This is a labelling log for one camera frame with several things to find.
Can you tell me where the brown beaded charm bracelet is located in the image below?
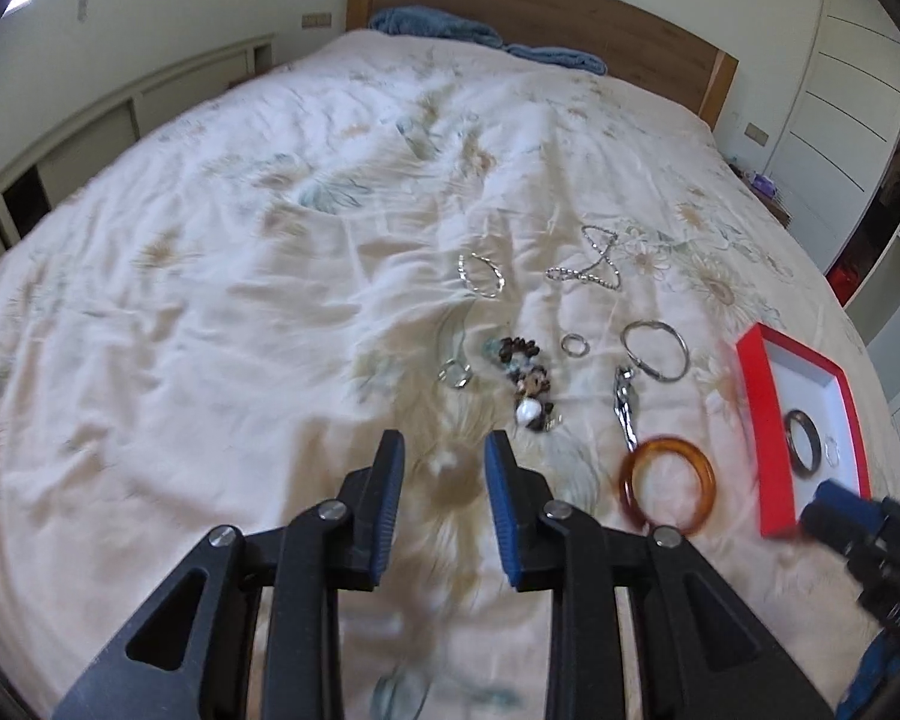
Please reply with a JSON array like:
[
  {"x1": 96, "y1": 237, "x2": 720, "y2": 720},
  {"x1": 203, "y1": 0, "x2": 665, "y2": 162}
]
[{"x1": 484, "y1": 337, "x2": 564, "y2": 434}]

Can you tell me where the red cloth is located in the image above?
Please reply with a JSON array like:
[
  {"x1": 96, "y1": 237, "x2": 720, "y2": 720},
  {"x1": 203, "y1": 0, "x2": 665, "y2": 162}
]
[{"x1": 825, "y1": 240, "x2": 872, "y2": 310}]

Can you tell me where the silver bangle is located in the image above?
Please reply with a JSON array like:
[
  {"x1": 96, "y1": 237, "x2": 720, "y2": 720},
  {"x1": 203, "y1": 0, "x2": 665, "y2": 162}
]
[{"x1": 620, "y1": 319, "x2": 692, "y2": 384}]

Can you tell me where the white wardrobe door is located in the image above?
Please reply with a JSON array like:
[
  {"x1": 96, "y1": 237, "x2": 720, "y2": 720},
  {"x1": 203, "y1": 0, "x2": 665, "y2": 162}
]
[{"x1": 765, "y1": 0, "x2": 900, "y2": 280}]

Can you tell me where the silver twisted chain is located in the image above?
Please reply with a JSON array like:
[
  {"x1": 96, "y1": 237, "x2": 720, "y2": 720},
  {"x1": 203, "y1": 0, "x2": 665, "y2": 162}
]
[{"x1": 457, "y1": 252, "x2": 506, "y2": 299}]

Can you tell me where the person's right forearm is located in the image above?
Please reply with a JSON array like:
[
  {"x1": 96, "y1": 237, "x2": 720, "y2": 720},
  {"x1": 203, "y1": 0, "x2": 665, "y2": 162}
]
[{"x1": 836, "y1": 626, "x2": 900, "y2": 720}]

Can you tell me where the low white wall cabinet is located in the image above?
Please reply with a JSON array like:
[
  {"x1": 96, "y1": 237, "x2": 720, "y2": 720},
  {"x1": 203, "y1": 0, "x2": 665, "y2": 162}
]
[{"x1": 0, "y1": 34, "x2": 275, "y2": 265}]

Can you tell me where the blue folded towel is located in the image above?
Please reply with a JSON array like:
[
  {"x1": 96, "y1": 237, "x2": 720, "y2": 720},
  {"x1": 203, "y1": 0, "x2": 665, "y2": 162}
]
[
  {"x1": 367, "y1": 7, "x2": 505, "y2": 48},
  {"x1": 504, "y1": 43, "x2": 607, "y2": 77}
]

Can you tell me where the pearl necklace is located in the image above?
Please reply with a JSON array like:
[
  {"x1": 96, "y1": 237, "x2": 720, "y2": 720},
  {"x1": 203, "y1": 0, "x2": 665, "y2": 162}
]
[{"x1": 545, "y1": 224, "x2": 623, "y2": 293}]

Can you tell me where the dark bangle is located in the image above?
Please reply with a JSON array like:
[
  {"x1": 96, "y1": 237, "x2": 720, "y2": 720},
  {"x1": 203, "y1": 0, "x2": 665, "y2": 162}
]
[{"x1": 783, "y1": 408, "x2": 828, "y2": 476}]

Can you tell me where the thin silver pendant necklace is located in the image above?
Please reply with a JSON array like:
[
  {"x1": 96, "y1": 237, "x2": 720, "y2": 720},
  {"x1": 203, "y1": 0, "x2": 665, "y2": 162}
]
[{"x1": 436, "y1": 310, "x2": 476, "y2": 392}]

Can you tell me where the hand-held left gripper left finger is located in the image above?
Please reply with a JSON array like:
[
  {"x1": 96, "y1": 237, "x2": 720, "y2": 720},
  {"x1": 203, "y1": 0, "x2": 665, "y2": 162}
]
[{"x1": 52, "y1": 429, "x2": 407, "y2": 720}]

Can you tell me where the silver metal clip pendant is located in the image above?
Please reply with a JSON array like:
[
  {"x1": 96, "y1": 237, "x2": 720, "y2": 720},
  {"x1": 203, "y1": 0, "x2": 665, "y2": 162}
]
[{"x1": 610, "y1": 365, "x2": 643, "y2": 455}]

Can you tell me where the wooden headboard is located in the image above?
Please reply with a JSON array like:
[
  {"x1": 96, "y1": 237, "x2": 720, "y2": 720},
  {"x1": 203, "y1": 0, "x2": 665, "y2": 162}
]
[{"x1": 345, "y1": 0, "x2": 740, "y2": 128}]

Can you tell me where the red jewelry box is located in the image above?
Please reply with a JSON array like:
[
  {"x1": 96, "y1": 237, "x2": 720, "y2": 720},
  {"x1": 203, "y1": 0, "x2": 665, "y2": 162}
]
[{"x1": 735, "y1": 321, "x2": 873, "y2": 539}]

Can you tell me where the amber bangle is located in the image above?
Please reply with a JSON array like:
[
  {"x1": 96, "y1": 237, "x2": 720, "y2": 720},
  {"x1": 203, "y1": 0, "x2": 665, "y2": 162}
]
[{"x1": 618, "y1": 434, "x2": 719, "y2": 538}]

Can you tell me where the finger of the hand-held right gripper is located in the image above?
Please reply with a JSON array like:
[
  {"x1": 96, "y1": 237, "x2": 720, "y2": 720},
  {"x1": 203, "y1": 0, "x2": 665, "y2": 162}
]
[
  {"x1": 799, "y1": 502, "x2": 875, "y2": 565},
  {"x1": 811, "y1": 478, "x2": 884, "y2": 527}
]

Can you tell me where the floral cream bedspread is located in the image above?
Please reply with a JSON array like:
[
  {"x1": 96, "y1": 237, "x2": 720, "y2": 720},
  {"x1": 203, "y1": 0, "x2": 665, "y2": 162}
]
[{"x1": 0, "y1": 30, "x2": 895, "y2": 720}]

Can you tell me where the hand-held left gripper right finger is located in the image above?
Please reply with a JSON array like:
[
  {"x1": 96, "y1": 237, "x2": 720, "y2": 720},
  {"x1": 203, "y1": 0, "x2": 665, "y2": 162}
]
[{"x1": 483, "y1": 430, "x2": 835, "y2": 720}]

